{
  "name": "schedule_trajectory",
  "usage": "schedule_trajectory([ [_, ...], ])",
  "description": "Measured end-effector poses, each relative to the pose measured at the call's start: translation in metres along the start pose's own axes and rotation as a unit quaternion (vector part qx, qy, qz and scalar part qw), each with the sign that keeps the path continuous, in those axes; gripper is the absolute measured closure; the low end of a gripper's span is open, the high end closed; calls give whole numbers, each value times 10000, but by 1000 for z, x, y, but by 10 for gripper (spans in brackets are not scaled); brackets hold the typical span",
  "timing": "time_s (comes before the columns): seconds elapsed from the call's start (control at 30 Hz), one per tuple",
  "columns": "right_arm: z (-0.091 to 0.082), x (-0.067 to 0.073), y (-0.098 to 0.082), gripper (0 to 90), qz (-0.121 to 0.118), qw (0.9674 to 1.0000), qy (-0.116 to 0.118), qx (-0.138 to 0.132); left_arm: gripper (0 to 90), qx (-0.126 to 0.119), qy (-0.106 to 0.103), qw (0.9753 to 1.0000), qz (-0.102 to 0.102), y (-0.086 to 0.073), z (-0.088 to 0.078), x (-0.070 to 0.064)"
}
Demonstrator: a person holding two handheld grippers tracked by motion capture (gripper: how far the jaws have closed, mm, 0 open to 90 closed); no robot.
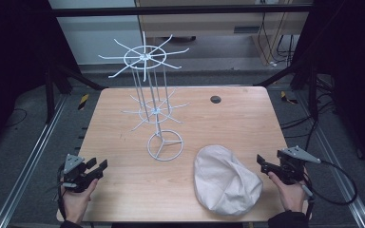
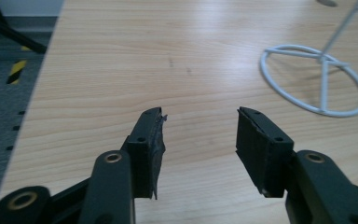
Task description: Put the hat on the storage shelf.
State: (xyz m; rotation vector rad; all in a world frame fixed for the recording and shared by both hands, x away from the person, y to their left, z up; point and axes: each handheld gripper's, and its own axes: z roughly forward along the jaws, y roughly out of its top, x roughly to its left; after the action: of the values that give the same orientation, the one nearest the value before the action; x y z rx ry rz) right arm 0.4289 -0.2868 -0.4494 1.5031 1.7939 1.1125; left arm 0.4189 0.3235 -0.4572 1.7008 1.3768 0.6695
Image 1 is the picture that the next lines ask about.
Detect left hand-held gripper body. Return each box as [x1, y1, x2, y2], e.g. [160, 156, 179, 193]
[62, 153, 98, 194]

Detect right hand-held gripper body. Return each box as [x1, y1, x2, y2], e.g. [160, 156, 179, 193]
[267, 144, 323, 186]

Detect white cloth hat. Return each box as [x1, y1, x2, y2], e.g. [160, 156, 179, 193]
[193, 144, 264, 217]

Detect white wire rack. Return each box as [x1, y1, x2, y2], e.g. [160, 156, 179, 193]
[97, 30, 191, 162]

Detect person's left hand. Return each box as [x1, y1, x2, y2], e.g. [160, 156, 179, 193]
[60, 177, 100, 224]

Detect person's right hand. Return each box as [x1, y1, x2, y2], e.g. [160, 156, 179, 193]
[267, 170, 310, 214]

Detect yellow black striped marker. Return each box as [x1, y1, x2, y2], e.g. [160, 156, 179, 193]
[279, 90, 298, 105]
[77, 93, 90, 111]

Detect black metal stand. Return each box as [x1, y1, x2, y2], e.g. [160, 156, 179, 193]
[43, 61, 107, 125]
[260, 58, 321, 123]

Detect white cabinet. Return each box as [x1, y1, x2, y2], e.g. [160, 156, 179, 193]
[48, 0, 144, 67]

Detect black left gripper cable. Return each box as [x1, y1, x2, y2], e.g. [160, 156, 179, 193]
[54, 161, 69, 220]

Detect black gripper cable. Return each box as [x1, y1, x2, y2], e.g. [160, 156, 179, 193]
[299, 159, 359, 222]
[54, 161, 69, 220]

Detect aluminium floor rail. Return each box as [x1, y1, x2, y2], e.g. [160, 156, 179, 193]
[294, 91, 365, 228]
[0, 94, 69, 228]

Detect black floor cables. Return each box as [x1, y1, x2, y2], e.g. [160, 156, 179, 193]
[279, 74, 340, 153]

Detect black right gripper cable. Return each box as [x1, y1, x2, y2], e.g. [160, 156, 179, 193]
[299, 159, 359, 222]

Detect black floor cable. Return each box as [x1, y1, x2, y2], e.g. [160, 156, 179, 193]
[4, 107, 29, 128]

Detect black hanging cables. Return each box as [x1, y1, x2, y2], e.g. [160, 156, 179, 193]
[256, 12, 298, 67]

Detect black horizontal frame bar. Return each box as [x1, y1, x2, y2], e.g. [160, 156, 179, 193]
[48, 3, 315, 18]

